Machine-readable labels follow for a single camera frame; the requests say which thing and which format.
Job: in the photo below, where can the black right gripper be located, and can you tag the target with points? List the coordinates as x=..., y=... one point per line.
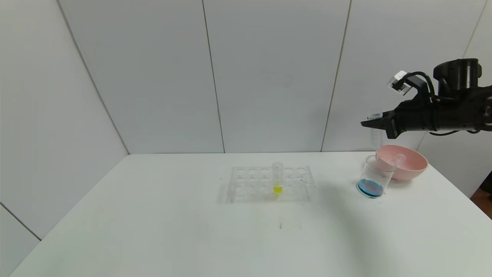
x=393, y=125

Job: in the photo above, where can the test tube with blue pigment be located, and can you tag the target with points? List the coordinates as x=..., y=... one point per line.
x=376, y=140

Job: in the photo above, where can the test tube with red pigment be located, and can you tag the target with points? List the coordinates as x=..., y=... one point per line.
x=399, y=161

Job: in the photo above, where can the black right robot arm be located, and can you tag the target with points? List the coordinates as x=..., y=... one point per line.
x=461, y=107

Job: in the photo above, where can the test tube with yellow pigment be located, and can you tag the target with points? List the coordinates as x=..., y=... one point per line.
x=277, y=188

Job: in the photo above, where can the clear plastic test tube rack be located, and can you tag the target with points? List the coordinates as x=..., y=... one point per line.
x=253, y=192

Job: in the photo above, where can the pink bowl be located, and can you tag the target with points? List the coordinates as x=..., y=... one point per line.
x=413, y=167

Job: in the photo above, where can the clear glass beaker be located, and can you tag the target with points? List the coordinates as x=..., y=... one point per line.
x=371, y=187

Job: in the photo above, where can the dark object beyond table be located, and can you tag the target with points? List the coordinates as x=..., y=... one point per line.
x=486, y=187

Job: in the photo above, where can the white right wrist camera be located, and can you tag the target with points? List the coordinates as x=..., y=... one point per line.
x=401, y=82

